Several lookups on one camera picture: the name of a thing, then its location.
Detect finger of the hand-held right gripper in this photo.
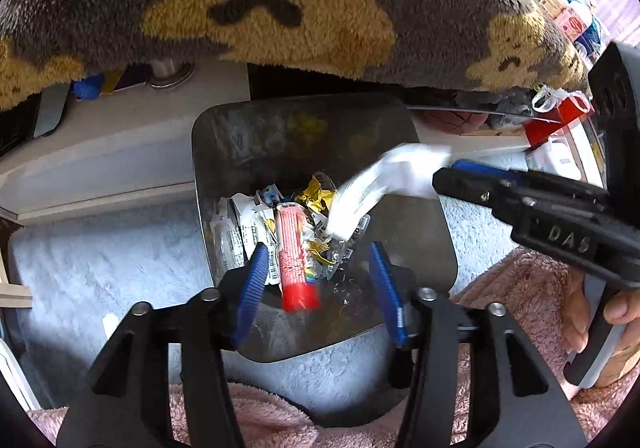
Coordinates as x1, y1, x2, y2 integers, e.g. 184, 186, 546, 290
451, 159, 610, 205
431, 167, 552, 229

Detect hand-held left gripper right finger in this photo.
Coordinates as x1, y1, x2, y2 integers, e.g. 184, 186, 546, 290
367, 242, 587, 448

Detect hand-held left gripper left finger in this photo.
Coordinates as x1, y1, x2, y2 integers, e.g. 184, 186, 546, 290
57, 242, 273, 448

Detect white green foil wrapper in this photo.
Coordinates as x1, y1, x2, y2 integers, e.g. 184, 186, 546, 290
235, 193, 281, 286

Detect red tube wrapper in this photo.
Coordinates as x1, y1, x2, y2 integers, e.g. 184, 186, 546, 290
275, 204, 322, 313

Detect white barcode wrapper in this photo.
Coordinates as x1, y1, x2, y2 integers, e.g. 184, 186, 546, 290
214, 195, 247, 275

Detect clear plastic film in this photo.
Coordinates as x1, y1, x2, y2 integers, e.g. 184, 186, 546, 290
307, 215, 373, 281

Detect black trash bin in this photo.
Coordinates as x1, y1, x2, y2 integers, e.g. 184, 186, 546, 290
190, 92, 458, 364

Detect white paper wrapper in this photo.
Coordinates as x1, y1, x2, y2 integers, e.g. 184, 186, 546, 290
327, 143, 453, 239

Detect clear blue plastic wrapper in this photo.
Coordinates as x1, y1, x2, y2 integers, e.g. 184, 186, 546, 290
257, 183, 282, 207

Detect yellow foil wrapper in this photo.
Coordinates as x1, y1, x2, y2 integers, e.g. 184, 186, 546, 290
295, 174, 337, 215

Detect person's right hand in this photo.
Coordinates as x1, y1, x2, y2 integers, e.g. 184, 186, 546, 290
562, 273, 640, 389

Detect white plastic box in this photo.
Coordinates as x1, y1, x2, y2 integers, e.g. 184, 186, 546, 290
529, 138, 585, 179

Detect red cardboard box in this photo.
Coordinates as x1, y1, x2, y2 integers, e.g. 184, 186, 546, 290
522, 96, 595, 149

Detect light blue fluffy rug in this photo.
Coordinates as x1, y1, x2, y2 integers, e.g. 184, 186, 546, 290
7, 200, 516, 429

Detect pile of assorted packages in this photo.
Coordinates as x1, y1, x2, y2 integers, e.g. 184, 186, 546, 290
525, 0, 613, 59

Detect grey tan bear printed blanket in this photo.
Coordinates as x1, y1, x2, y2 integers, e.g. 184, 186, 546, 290
0, 0, 591, 111

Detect metal table leg fitting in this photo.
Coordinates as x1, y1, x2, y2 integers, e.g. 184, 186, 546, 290
149, 56, 197, 91

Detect white plastic bag handles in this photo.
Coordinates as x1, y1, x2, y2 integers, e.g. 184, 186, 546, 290
530, 84, 592, 115

